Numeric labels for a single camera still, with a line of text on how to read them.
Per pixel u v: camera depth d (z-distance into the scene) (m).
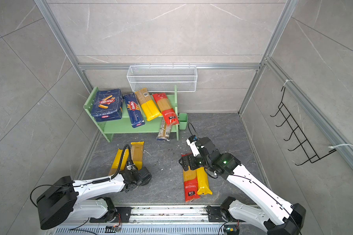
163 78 1.01
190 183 0.81
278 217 0.38
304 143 0.63
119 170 0.61
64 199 0.41
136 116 0.76
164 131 0.88
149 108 0.82
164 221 0.73
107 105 0.79
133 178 0.62
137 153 0.95
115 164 0.90
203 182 0.81
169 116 0.76
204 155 0.53
